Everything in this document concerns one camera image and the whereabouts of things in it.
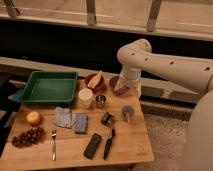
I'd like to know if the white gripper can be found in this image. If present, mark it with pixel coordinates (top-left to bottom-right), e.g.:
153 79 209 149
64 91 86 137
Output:
119 65 141 96

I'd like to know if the blue sponge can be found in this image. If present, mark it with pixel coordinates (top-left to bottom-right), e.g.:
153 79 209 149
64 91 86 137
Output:
75 114 88 134

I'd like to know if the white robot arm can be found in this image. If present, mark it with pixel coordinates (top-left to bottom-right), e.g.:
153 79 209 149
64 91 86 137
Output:
117 39 213 171

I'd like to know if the small metal cup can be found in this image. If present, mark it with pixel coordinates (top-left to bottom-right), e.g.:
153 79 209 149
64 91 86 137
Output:
95 94 106 108

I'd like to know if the white plastic cup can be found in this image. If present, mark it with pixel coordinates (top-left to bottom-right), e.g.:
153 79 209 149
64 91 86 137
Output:
78 88 93 108

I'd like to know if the purple bowl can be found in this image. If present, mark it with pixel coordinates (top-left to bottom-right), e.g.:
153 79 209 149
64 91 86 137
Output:
109 76 129 96

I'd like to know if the red bowl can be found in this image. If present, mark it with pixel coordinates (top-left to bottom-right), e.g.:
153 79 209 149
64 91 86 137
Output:
84 74 106 93

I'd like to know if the blue grey small bowl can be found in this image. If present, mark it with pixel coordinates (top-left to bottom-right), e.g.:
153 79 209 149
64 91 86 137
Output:
120 105 135 123

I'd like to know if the banana piece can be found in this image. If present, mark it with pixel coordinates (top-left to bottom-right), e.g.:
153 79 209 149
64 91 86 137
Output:
87 71 102 88

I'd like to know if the wooden cutting board table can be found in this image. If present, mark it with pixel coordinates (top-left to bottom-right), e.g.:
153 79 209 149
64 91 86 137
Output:
0 78 155 171

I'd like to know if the light blue cloth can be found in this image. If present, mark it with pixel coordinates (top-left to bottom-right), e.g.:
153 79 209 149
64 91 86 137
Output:
53 107 76 129

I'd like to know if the black remote control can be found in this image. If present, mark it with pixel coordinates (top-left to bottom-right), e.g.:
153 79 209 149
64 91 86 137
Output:
83 133 102 159

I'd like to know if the green plastic tray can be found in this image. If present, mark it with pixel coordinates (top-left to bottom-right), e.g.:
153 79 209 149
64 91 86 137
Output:
21 71 78 105

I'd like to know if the metal fork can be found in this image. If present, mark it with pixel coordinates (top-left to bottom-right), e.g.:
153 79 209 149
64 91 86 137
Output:
51 130 57 161

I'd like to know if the apple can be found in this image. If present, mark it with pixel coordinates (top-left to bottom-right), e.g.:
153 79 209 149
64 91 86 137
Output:
26 111 42 126

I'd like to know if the bunch of red grapes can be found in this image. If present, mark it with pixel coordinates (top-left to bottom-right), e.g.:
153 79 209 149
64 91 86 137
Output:
12 127 45 148

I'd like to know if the blue object at table edge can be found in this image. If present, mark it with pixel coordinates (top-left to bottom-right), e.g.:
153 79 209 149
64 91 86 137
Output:
8 89 24 103

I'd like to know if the black handled knife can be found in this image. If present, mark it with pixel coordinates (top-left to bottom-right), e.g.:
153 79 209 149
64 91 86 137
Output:
103 129 115 160

